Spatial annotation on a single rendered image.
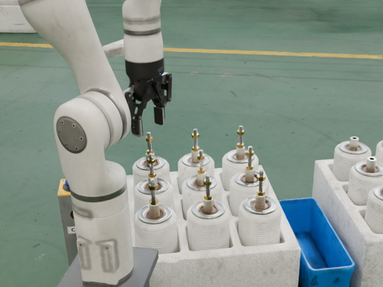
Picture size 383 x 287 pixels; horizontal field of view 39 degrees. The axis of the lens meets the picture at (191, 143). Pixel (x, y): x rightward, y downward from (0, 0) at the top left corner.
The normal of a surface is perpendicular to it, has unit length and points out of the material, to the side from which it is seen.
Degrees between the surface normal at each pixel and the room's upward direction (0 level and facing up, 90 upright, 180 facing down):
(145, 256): 0
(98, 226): 90
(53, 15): 98
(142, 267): 0
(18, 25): 90
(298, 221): 88
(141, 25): 90
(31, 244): 0
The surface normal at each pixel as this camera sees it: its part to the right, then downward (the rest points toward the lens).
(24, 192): -0.03, -0.90
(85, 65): -0.25, 0.68
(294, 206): 0.11, 0.41
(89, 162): -0.25, 0.49
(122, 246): 0.75, 0.28
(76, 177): -0.54, 0.39
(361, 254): -0.99, 0.07
